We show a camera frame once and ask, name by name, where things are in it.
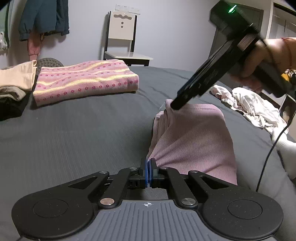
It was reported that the mauve pink ribbed garment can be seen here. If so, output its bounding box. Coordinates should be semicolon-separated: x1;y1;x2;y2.
146;99;237;184

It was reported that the white pink crumpled clothes pile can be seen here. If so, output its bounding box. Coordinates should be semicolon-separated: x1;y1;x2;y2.
210;85;287;134

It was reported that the person right hand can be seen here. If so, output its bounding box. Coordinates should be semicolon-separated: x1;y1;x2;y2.
231;39;296;93

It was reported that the white storage shelf unit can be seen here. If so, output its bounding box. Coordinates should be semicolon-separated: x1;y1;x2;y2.
261;0;296;117

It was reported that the dark grey door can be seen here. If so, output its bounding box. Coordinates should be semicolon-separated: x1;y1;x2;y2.
210;1;260;80

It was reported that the dark grey bed sheet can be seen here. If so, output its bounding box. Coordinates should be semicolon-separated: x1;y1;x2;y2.
1;67;295;240

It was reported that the white black wooden chair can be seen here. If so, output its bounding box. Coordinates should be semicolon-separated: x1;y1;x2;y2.
103;11;153;67

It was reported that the right foot white sock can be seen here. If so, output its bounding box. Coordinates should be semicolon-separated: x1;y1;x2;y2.
275;133;296;180

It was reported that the pink yellow striped knit sweater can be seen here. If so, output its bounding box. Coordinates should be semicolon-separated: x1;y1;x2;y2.
33;59;139;106

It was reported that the black folded garment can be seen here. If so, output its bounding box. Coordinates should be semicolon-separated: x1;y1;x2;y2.
0;92;31;121

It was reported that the olive folded garment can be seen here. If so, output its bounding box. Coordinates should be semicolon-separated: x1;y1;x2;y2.
0;86;27;101

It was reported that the beige folded garment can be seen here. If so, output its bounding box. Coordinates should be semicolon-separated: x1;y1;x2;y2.
0;60;37;91

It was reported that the pink hanging garment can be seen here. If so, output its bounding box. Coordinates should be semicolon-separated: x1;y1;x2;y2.
27;31;45;61

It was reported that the dark teal hanging jacket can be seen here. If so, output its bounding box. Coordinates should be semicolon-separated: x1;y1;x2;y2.
18;0;69;42

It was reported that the black braided cable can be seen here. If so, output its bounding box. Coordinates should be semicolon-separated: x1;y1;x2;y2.
255;120;290;192

